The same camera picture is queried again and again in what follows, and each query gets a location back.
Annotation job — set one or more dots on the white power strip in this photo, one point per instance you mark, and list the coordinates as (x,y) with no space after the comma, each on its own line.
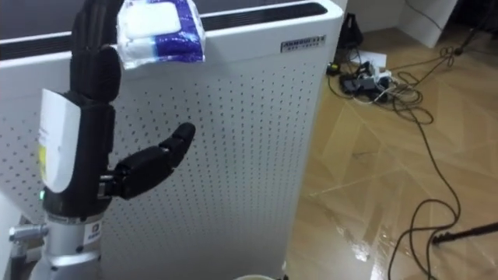
(383,74)

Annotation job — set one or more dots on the black power adapter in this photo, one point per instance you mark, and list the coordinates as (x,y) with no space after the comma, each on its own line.
(360,83)

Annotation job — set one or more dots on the blue white wet wipes pack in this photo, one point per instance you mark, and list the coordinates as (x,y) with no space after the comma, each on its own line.
(161,29)

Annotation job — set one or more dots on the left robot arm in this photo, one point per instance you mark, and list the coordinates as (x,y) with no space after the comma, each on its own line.
(66,249)

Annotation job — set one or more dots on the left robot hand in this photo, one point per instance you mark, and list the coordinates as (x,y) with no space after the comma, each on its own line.
(91,128)

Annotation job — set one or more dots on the white cabinet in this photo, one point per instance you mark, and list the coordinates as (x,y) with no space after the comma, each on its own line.
(428,19)

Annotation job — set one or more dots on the black tripod leg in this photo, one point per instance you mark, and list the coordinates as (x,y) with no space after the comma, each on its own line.
(465,233)

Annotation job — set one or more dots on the white round container rim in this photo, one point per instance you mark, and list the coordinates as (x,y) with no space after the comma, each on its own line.
(254,277)

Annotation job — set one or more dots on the white perforated air purifier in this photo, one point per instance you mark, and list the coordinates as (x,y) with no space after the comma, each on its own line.
(233,155)

